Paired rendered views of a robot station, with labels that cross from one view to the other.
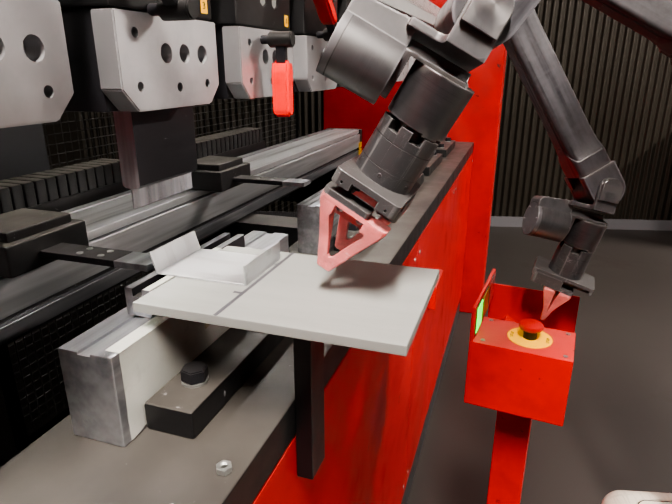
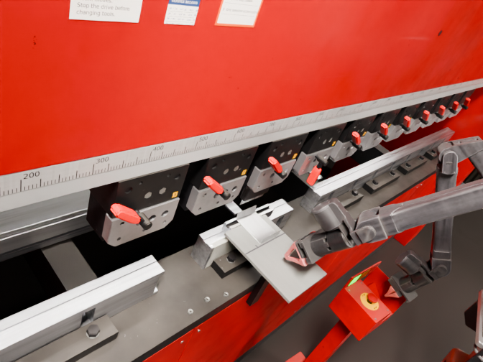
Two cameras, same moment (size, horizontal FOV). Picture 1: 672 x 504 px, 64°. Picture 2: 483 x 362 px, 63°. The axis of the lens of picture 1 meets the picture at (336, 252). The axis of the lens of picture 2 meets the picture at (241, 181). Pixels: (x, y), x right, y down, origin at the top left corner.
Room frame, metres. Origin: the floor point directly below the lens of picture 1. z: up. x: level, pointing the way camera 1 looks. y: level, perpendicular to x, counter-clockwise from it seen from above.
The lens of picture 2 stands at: (-0.36, 0.01, 1.77)
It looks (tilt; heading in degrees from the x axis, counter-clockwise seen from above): 35 degrees down; 13
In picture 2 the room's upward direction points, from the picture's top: 24 degrees clockwise
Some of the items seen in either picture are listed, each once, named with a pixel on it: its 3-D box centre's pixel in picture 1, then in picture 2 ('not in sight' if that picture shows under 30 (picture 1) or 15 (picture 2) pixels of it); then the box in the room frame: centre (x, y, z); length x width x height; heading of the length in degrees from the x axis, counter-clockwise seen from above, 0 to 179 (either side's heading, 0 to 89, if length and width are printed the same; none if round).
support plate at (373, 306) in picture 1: (297, 289); (275, 254); (0.51, 0.04, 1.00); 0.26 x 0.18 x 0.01; 71
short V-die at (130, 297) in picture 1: (193, 269); (249, 218); (0.59, 0.17, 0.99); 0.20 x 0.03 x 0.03; 161
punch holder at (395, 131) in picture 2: not in sight; (394, 117); (1.29, -0.07, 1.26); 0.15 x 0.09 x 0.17; 161
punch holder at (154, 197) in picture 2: not in sight; (136, 192); (0.15, 0.31, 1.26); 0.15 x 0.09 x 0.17; 161
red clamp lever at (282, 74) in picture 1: (278, 74); (315, 170); (0.68, 0.07, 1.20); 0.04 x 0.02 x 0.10; 71
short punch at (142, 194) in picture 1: (160, 152); (256, 187); (0.55, 0.18, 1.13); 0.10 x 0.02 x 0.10; 161
